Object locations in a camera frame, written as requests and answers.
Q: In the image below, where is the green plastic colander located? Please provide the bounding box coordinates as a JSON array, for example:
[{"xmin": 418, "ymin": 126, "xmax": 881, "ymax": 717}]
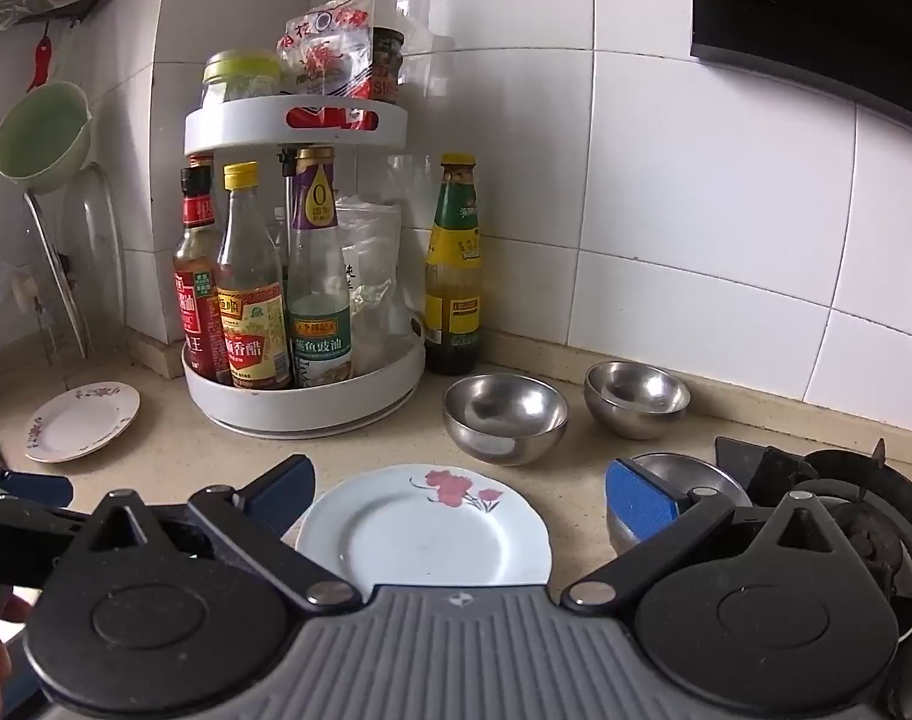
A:
[{"xmin": 0, "ymin": 80, "xmax": 95, "ymax": 194}]

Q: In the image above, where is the red seasoning packet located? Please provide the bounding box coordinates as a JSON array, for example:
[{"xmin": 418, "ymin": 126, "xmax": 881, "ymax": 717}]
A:
[{"xmin": 286, "ymin": 105, "xmax": 382, "ymax": 130}]

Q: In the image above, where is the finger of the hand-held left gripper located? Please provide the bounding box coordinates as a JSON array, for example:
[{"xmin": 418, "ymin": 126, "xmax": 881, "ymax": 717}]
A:
[{"xmin": 0, "ymin": 467, "xmax": 91, "ymax": 586}]

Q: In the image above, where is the yellow cap vinegar bottle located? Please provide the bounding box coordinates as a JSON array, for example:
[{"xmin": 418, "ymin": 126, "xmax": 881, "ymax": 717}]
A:
[{"xmin": 216, "ymin": 162, "xmax": 293, "ymax": 391}]

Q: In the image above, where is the glass pot lid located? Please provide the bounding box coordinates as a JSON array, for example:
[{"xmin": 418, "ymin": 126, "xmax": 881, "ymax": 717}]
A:
[{"xmin": 57, "ymin": 163, "xmax": 127, "ymax": 342}]

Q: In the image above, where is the dark glass jar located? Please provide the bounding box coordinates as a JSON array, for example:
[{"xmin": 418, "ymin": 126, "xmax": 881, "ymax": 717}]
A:
[{"xmin": 371, "ymin": 27, "xmax": 406, "ymax": 105}]

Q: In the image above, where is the dark wall shelf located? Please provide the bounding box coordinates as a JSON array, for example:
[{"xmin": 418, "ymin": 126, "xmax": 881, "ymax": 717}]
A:
[{"xmin": 2, "ymin": 0, "xmax": 106, "ymax": 29}]

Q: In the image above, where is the clear plastic bag of powder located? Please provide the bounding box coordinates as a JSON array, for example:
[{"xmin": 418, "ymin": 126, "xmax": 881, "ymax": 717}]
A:
[{"xmin": 334, "ymin": 195, "xmax": 406, "ymax": 377}]

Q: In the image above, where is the dark soy sauce bottle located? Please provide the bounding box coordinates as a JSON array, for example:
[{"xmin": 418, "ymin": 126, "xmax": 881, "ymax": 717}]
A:
[{"xmin": 173, "ymin": 163, "xmax": 232, "ymax": 385}]

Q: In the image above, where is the small floral white plate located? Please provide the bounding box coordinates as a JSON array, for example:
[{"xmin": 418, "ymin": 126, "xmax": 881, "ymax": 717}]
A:
[{"xmin": 24, "ymin": 381, "xmax": 141, "ymax": 464}]

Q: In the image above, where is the green lid glass jar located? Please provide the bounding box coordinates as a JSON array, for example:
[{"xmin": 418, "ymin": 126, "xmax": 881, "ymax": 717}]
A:
[{"xmin": 199, "ymin": 49, "xmax": 283, "ymax": 112}]

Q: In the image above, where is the red utensil handle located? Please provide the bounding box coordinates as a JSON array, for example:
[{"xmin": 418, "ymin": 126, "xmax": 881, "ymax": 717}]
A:
[{"xmin": 25, "ymin": 36, "xmax": 55, "ymax": 93}]

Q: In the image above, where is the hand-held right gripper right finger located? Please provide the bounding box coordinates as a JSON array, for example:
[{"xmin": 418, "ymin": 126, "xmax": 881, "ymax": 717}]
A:
[{"xmin": 563, "ymin": 457, "xmax": 863, "ymax": 613}]

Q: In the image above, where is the steel bowl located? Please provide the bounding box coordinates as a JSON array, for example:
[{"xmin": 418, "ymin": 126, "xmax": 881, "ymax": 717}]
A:
[
  {"xmin": 442, "ymin": 373, "xmax": 569, "ymax": 467},
  {"xmin": 606, "ymin": 452, "xmax": 755, "ymax": 557},
  {"xmin": 583, "ymin": 360, "xmax": 692, "ymax": 442}
]

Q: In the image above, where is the red white snack packet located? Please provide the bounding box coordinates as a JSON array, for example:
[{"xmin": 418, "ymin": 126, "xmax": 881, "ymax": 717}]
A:
[{"xmin": 276, "ymin": 0, "xmax": 378, "ymax": 100}]

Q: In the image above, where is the white two-tier spice rack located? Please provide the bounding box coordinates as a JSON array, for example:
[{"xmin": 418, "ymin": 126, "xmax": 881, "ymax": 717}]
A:
[{"xmin": 182, "ymin": 86, "xmax": 428, "ymax": 440}]

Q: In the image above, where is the metal wire holder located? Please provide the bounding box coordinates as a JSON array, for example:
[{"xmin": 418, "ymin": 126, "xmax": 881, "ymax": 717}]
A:
[{"xmin": 22, "ymin": 187, "xmax": 91, "ymax": 361}]

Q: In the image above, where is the green yellow label bottle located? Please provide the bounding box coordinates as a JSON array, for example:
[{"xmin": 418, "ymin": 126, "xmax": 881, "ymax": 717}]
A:
[{"xmin": 424, "ymin": 153, "xmax": 485, "ymax": 377}]

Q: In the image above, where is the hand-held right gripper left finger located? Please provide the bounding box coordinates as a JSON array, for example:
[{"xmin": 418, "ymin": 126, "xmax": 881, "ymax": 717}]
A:
[{"xmin": 73, "ymin": 455, "xmax": 364, "ymax": 613}]

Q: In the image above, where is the purple label sauce bottle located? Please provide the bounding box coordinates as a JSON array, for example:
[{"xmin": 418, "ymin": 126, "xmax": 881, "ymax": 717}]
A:
[{"xmin": 286, "ymin": 147, "xmax": 353, "ymax": 389}]

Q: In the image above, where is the white plate with red flower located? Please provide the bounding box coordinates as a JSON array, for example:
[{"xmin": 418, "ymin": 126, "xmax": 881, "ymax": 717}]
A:
[{"xmin": 295, "ymin": 463, "xmax": 553, "ymax": 590}]

